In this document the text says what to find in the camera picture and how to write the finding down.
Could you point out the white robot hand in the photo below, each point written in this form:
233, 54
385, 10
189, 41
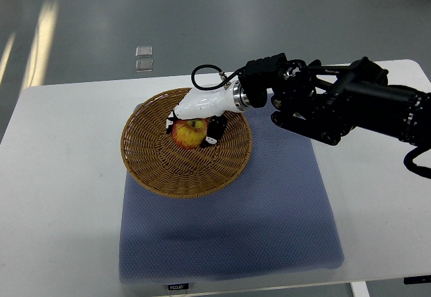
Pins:
200, 104

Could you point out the red yellow apple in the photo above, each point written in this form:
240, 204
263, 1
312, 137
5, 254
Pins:
188, 134

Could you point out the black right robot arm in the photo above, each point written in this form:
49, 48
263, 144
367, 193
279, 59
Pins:
321, 102

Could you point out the brown wicker basket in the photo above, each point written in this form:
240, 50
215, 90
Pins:
159, 165

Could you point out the lower floor tile plate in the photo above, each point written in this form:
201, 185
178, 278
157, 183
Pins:
144, 65

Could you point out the floor tile plate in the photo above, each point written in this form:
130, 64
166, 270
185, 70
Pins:
144, 65
144, 51

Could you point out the upper floor tile plate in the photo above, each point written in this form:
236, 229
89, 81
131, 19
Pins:
144, 51

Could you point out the blue textured cloth mat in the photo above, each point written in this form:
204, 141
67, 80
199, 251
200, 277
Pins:
274, 218

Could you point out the table label tag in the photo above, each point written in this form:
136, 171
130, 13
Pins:
178, 287

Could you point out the black table bracket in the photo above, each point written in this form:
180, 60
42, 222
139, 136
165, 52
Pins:
425, 279

